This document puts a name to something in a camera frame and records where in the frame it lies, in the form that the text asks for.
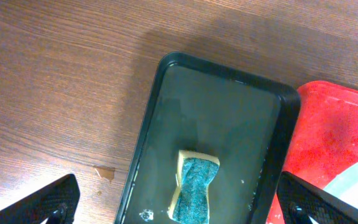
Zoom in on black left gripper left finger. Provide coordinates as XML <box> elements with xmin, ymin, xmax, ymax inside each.
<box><xmin>0</xmin><ymin>174</ymin><xmax>80</xmax><ymax>224</ymax></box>

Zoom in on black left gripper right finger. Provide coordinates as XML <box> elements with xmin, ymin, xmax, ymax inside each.
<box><xmin>277</xmin><ymin>171</ymin><xmax>358</xmax><ymax>224</ymax></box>

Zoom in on green and yellow sponge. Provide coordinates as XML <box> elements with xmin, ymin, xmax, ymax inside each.
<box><xmin>168</xmin><ymin>150</ymin><xmax>220</xmax><ymax>224</ymax></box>

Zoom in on red serving tray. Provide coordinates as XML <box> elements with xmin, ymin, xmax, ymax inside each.
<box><xmin>267</xmin><ymin>81</ymin><xmax>358</xmax><ymax>223</ymax></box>

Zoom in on black water tray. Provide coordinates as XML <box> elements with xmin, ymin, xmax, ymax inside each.
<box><xmin>115</xmin><ymin>52</ymin><xmax>301</xmax><ymax>223</ymax></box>

